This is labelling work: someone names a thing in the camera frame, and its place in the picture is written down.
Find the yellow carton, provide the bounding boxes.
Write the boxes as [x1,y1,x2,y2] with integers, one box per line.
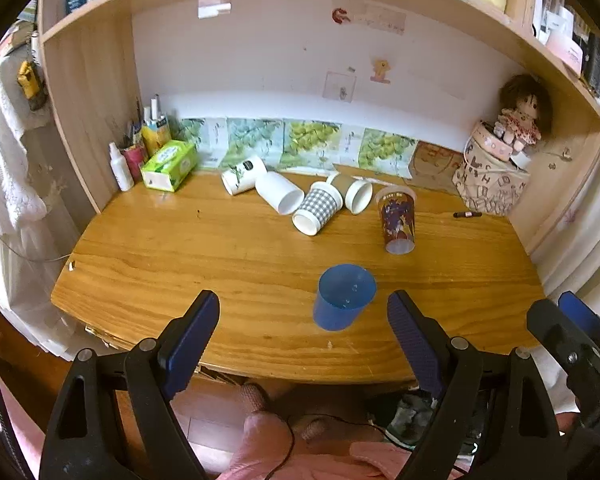
[141,116,172,157]

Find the green leaf picture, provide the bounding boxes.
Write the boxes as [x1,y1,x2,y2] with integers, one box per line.
[279,119,343,168]
[179,117,229,168]
[356,128,418,179]
[221,117,284,168]

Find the brown picture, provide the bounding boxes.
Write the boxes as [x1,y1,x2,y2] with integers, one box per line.
[410,142,468,192]

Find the yellow toy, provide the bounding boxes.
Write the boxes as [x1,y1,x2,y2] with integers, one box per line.
[17,60,48,111]

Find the black box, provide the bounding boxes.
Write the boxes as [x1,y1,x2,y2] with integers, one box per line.
[581,32,600,98]

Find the yellow bear sticker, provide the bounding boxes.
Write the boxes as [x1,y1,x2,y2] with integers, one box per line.
[370,58,393,84]

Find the pink round box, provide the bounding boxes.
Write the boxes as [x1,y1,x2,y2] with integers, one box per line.
[471,120,517,162]

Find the blue plastic cup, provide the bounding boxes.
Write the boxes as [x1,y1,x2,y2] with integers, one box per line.
[313,263,378,332]

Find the person's pink pants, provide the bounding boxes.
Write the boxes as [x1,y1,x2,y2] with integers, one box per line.
[219,380,468,480]

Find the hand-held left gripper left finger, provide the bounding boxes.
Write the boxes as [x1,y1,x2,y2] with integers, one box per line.
[39,289,221,480]

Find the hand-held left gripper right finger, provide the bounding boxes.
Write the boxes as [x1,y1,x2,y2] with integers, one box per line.
[386,289,564,480]

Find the purple printed cup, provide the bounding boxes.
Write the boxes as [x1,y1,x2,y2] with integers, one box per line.
[375,185,418,256]

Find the green tissue box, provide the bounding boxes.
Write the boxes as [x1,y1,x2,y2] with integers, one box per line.
[140,140,199,193]

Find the rag doll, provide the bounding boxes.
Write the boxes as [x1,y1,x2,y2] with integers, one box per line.
[494,73,554,155]

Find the white lace cloth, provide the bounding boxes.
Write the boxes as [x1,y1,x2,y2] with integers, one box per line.
[0,55,83,361]

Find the wooden shelf unit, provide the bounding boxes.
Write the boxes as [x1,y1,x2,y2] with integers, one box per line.
[36,0,600,257]

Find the letter patterned storage box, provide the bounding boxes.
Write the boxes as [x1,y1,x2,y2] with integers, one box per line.
[452,147,532,217]

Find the white leaf print cup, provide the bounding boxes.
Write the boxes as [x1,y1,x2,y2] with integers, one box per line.
[221,155,268,196]

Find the red pen holder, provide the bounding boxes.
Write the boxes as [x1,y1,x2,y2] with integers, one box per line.
[120,143,149,184]

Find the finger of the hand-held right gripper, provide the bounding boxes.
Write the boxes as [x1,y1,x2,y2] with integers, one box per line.
[558,290,600,362]
[526,298,600,402]

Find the small paper drawing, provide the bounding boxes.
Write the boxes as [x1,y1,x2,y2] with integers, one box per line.
[323,71,357,103]

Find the brown paper cup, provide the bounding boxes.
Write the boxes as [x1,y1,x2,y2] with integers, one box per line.
[326,172,374,214]

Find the white spray bottle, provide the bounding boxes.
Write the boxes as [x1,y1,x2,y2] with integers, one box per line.
[108,142,135,192]

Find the white box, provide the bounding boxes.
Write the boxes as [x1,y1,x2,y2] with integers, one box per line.
[536,0,576,45]

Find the grey checkered cup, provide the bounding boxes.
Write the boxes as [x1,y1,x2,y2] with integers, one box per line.
[292,182,341,236]

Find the plain white cup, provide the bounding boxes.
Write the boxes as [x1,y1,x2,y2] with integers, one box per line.
[255,171,305,216]

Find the black cable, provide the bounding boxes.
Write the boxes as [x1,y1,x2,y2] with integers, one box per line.
[260,412,388,480]

